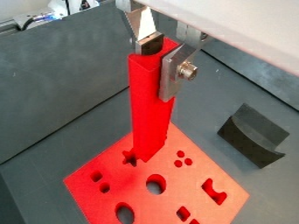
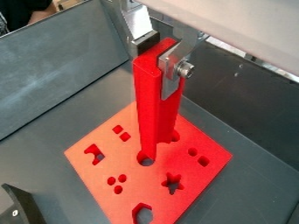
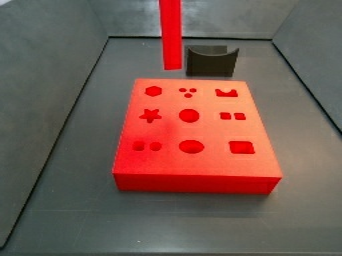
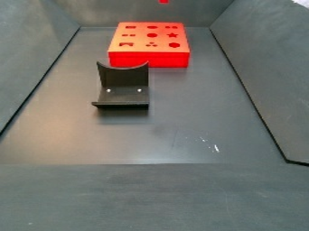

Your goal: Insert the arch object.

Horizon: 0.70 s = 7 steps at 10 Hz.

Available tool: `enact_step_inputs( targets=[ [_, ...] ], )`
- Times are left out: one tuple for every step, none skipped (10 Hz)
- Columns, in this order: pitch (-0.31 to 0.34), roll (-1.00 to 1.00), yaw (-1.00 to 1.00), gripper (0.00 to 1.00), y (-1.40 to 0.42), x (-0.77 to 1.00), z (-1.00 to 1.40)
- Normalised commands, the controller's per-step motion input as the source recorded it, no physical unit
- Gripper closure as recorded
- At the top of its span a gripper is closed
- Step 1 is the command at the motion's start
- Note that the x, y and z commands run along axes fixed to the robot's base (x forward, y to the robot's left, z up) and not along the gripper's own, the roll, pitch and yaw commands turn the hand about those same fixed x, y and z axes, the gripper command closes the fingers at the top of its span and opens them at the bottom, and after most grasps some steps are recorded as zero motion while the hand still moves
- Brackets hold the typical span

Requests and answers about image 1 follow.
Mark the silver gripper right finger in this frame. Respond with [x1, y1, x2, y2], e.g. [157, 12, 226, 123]
[159, 23, 210, 102]

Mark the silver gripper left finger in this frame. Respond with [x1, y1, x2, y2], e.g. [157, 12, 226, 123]
[125, 6, 164, 55]

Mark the red shape-sorter block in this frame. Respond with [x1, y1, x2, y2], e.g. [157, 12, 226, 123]
[64, 125, 248, 224]

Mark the black curved holder stand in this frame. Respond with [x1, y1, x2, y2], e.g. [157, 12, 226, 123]
[218, 103, 290, 168]

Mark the robot base equipment background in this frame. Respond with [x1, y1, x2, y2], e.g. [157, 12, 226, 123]
[0, 0, 112, 34]

